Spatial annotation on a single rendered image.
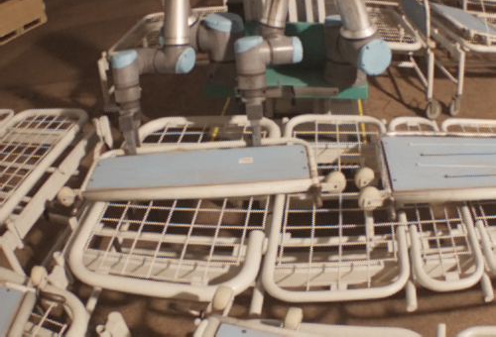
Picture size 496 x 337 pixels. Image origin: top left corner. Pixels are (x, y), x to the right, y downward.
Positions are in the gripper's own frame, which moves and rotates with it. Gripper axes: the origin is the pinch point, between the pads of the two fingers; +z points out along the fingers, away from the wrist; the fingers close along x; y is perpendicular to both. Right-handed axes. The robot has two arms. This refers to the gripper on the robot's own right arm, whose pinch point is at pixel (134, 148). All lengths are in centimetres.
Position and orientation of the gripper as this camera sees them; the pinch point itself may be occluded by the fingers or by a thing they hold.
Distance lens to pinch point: 168.7
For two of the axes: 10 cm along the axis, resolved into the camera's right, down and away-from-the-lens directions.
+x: 0.5, -3.5, 9.4
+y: 9.9, -0.7, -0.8
